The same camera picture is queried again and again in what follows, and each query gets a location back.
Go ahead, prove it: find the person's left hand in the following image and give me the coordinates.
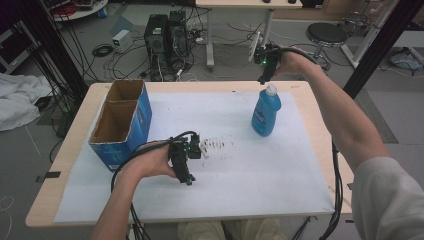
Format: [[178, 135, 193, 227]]
[[117, 141, 178, 181]]

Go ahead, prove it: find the person's right hand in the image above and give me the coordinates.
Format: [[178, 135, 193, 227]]
[[273, 45, 322, 78]]

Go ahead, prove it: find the blue cardboard box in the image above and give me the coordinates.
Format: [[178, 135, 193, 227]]
[[88, 78, 153, 173]]

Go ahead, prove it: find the white paper mat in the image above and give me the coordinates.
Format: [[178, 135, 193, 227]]
[[53, 91, 336, 224]]

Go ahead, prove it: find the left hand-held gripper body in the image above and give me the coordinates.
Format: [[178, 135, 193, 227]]
[[168, 131, 203, 186]]

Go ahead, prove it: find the white desk with legs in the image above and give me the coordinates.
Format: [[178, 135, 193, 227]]
[[194, 0, 304, 72]]

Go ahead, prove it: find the round white table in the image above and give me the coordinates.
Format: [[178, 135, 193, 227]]
[[43, 0, 110, 22]]

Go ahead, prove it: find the white crumpled cloth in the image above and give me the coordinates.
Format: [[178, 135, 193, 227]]
[[0, 72, 54, 132]]

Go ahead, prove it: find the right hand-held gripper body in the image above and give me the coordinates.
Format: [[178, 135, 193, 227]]
[[248, 31, 282, 75]]

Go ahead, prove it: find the black round stool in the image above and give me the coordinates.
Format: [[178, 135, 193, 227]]
[[305, 22, 349, 72]]

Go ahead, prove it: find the black computer tower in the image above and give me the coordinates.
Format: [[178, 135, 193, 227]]
[[167, 10, 190, 64], [143, 13, 169, 82]]

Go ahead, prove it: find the blue dish soap bottle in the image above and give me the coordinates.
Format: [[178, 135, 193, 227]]
[[250, 83, 283, 138]]

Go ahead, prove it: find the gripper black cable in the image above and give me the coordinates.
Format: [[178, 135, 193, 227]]
[[110, 130, 198, 240], [318, 139, 344, 240]]

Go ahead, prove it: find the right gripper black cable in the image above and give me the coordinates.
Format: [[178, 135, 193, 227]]
[[318, 139, 344, 240]]

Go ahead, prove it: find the black tape strip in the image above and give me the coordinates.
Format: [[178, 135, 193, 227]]
[[35, 170, 62, 184]]

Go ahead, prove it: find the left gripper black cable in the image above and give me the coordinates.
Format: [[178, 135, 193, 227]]
[[110, 130, 198, 240]]

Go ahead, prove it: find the white small box device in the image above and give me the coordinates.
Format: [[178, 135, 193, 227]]
[[111, 29, 133, 54]]

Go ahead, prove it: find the black metal frame post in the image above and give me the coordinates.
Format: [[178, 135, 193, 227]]
[[19, 0, 90, 101], [342, 0, 424, 100]]

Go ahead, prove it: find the coiled black cable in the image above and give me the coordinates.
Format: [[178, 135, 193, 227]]
[[91, 43, 115, 58]]

